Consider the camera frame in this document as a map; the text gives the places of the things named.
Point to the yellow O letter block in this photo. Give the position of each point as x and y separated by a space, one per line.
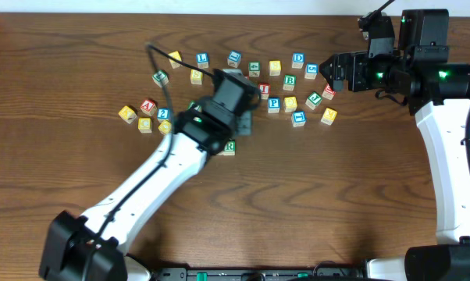
165 127

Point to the green R letter block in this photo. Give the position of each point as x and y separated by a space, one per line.
230 148

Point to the yellow S letter block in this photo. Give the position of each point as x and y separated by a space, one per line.
196 77

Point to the blue T letter block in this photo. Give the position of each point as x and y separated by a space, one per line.
298 118

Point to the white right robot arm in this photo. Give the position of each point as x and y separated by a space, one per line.
413 61

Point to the yellow block upper middle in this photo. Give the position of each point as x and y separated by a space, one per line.
275 68

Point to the red A letter block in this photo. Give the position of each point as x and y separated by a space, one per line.
148 107

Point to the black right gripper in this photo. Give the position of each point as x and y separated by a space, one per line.
347 71

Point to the yellow block far left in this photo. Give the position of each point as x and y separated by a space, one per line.
127 114

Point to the green L letter block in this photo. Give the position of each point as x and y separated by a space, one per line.
161 78

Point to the blue 2 number block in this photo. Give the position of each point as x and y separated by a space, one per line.
163 114

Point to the blue 5 number block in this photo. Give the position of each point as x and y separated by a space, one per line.
311 71

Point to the green 4 number block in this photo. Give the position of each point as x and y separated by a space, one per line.
254 69

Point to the blue L block tilted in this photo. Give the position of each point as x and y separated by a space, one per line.
234 59

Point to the red M letter block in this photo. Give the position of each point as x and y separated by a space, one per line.
328 93

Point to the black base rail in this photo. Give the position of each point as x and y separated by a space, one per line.
328 270

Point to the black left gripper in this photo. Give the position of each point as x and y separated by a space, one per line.
245 123

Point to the blue D block upper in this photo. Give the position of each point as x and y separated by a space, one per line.
298 60

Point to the yellow block top left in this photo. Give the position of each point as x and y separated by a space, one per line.
175 59

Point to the green Z letter block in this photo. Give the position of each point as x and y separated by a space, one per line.
194 105

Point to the red I block lower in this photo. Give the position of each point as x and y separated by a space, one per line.
265 90

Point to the yellow C letter block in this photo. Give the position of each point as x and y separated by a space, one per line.
145 125

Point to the yellow block beside P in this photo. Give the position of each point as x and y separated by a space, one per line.
290 104

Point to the green B letter block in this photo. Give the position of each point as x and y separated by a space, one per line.
289 82

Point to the green J letter block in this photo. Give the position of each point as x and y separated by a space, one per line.
313 100

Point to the blue P letter block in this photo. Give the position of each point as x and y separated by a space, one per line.
274 105

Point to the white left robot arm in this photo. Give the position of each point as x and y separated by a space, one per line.
94 246

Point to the yellow K letter block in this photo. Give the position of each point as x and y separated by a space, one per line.
329 116

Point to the blue L block upright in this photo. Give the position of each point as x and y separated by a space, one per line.
202 60

